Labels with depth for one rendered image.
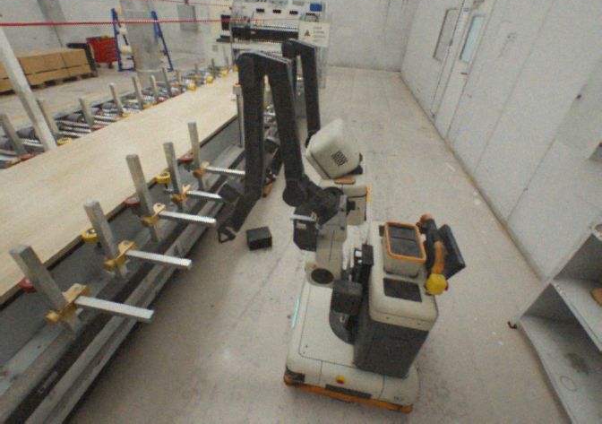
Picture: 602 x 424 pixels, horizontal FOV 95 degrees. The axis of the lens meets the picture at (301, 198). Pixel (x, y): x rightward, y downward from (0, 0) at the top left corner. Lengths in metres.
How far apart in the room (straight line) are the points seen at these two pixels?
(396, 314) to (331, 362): 0.53
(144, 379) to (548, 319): 2.51
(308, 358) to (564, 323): 1.73
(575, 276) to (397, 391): 1.27
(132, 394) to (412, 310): 1.50
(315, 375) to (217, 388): 0.57
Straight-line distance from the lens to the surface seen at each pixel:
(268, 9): 5.72
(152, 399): 1.94
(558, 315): 2.57
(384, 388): 1.64
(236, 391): 1.85
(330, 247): 1.19
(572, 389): 2.29
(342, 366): 1.60
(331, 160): 0.95
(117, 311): 1.20
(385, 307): 1.18
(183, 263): 1.28
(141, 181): 1.41
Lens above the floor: 1.71
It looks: 34 degrees down
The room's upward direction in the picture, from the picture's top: 4 degrees clockwise
